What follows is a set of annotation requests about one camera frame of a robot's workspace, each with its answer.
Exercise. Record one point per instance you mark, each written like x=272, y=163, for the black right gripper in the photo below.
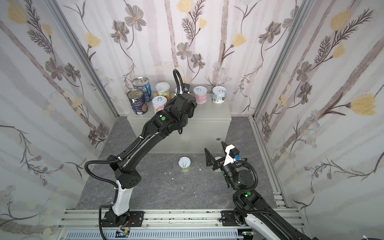
x=218, y=162

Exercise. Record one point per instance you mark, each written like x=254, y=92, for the white lid green can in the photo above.
x=184, y=164

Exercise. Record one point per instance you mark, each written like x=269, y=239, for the white lid teal can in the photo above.
x=219, y=95

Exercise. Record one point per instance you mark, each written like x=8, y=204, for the white lid pink-red can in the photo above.
x=200, y=94

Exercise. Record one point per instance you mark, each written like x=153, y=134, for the white lid pink can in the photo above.
x=159, y=103

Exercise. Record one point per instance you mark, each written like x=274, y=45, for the white lid yellow-orange can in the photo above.
x=163, y=89

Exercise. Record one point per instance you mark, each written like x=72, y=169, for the dark labelled tall can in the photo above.
x=138, y=101

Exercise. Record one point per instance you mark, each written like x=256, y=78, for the blue labelled tall can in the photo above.
x=143, y=83

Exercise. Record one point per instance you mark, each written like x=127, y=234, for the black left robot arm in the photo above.
x=174, y=117

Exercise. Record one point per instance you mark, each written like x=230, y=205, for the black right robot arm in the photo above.
x=251, y=209

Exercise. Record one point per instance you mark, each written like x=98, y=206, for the white lid yellow can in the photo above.
x=218, y=163

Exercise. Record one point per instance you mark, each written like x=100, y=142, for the grey metal cabinet box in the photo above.
x=206, y=129

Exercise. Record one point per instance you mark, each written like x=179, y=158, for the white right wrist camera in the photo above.
x=232, y=155

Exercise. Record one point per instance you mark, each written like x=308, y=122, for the white slotted cable duct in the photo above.
x=183, y=234

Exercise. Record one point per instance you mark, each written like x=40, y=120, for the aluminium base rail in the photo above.
x=84, y=224

